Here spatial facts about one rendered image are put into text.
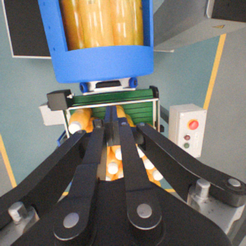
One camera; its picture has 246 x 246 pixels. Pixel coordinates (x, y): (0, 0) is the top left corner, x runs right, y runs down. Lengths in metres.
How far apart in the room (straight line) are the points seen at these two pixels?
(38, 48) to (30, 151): 1.21
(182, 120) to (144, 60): 0.27
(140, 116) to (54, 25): 0.50
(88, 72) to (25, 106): 1.58
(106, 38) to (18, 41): 1.32
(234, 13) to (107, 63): 0.50
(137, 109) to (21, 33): 1.25
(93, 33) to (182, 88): 1.48
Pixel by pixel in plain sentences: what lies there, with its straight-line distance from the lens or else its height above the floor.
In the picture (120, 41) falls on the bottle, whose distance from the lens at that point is 0.40.
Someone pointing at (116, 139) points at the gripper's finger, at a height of 1.40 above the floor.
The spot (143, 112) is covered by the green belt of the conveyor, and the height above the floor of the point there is 0.90.
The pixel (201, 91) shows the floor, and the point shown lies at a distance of 1.87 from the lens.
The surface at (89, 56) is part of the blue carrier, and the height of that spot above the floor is 1.23.
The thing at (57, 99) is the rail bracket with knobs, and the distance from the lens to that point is 0.59.
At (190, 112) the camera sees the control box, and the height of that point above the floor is 1.10.
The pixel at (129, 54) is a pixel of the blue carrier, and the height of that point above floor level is 1.22.
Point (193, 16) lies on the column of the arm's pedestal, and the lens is 0.80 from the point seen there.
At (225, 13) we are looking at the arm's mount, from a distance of 0.66.
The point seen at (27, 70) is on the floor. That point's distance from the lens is 1.76.
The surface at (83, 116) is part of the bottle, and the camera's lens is 0.53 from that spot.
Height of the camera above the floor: 1.54
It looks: 68 degrees down
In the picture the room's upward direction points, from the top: 168 degrees clockwise
